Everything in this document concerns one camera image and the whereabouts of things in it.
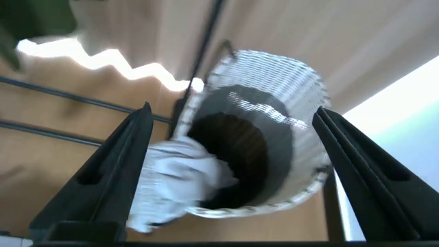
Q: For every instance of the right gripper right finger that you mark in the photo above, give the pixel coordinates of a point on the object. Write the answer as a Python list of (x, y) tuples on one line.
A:
[(384, 192)]

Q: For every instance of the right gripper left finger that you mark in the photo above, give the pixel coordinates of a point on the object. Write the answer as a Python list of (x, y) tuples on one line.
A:
[(103, 192)]

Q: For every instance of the pale grey garment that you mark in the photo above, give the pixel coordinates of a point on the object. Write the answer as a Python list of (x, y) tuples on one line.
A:
[(178, 178)]

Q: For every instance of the green long-sleeved shirt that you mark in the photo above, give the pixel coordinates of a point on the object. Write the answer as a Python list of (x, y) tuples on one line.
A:
[(34, 13)]

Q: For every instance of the black clothes rack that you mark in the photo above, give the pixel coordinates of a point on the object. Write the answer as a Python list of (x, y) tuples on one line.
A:
[(68, 96)]

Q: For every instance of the white laundry basket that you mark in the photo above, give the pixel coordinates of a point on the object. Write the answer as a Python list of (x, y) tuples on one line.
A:
[(267, 72)]

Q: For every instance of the beige curtain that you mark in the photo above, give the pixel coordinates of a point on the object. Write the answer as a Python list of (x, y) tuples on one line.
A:
[(308, 27)]

